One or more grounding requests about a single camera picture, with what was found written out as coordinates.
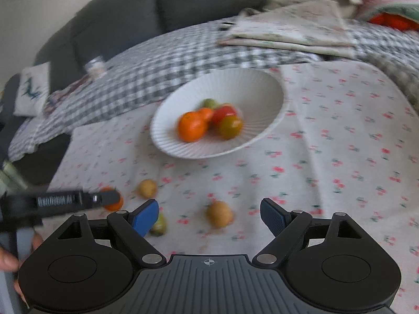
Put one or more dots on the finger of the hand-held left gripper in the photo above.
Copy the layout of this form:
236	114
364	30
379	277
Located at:
101	198

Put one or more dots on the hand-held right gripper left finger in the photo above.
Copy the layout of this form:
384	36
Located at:
145	217

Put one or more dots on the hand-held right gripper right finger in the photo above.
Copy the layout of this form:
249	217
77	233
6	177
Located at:
273	217

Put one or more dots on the medium orange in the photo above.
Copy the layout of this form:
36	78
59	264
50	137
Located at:
114	207

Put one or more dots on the orange green tomato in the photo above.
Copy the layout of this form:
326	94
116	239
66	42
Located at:
230	127

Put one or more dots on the large orange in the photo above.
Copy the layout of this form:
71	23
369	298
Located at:
191	127

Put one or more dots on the red tomato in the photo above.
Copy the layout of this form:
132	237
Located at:
224	113

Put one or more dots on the small orange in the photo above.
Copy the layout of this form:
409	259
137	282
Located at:
206	114

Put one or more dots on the white ribbed bowl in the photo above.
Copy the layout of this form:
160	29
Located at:
255	91

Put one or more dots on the person's left hand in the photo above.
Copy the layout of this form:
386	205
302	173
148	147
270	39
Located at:
8	260

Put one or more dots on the green brown fruit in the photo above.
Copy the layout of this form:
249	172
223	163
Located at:
160	227

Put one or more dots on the small brown kiwi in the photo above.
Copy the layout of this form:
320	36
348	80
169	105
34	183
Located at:
147	188

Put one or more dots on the white cherry print cloth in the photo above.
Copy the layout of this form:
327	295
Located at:
327	137

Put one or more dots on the white pillow with teal print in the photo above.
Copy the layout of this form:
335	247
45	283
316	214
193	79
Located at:
32	88

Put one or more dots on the clear cotton swab jar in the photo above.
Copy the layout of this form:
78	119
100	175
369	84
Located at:
95	67

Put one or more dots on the grey white checked blanket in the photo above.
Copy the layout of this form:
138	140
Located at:
147	65

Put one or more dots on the grey fabric sofa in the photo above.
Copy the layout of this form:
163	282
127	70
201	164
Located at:
114	16

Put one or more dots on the folded floral beige cloth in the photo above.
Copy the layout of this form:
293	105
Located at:
294	26

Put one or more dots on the red orange fabric item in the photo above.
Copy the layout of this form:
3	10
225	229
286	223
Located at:
389	21

